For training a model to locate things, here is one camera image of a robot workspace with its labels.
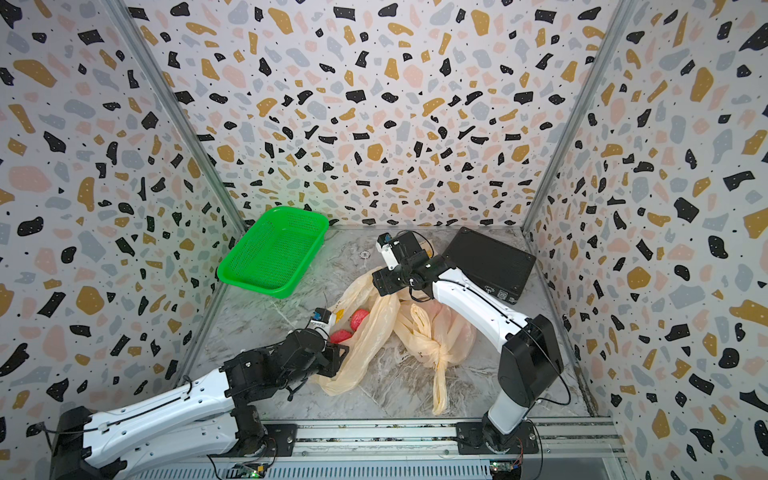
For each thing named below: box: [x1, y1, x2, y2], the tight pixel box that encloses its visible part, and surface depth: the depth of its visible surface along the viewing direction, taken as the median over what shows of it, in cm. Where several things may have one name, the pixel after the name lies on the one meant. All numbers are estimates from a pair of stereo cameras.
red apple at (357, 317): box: [350, 308, 370, 331], surface depth 91 cm
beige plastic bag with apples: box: [316, 272, 401, 397], surface depth 80 cm
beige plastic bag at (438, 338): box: [394, 298, 477, 415], surface depth 81 cm
